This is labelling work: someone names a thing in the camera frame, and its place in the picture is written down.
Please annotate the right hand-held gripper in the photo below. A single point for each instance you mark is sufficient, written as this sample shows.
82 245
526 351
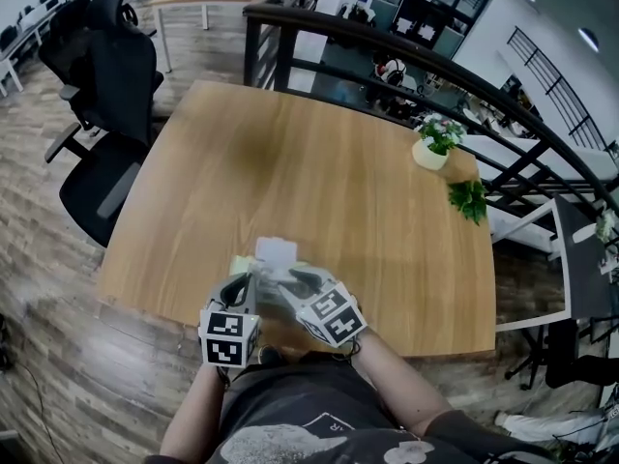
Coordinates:
333 314

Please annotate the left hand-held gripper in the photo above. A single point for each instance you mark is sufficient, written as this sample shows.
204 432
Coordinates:
227 336

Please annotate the pale green wet wipe pack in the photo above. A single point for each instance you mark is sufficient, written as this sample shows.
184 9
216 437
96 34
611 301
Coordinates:
242 265

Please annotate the white wet wipe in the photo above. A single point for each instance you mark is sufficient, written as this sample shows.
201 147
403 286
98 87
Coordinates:
275 249

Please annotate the person's left forearm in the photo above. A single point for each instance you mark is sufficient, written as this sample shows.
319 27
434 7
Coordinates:
193 414

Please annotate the person's right forearm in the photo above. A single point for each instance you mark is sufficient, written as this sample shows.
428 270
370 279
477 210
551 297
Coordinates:
406 389

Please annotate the person's dark shoe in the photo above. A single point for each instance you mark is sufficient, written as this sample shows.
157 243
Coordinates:
270 356

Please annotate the person's black printed t-shirt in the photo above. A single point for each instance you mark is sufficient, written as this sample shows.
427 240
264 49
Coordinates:
309 404

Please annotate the white pot with flowers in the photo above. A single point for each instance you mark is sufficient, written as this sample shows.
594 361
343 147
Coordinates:
433 150

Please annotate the green leafy plant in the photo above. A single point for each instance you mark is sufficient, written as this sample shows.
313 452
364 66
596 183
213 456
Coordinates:
469 200

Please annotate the black office chair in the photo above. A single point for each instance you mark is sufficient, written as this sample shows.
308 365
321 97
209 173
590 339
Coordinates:
116 90

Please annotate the black chair with star base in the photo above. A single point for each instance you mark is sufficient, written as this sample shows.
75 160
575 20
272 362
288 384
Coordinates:
566 351

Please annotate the white long desk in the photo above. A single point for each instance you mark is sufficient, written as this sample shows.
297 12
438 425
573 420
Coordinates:
19 37

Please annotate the dark desk with white frame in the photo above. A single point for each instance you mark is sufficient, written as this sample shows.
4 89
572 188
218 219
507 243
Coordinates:
580 269

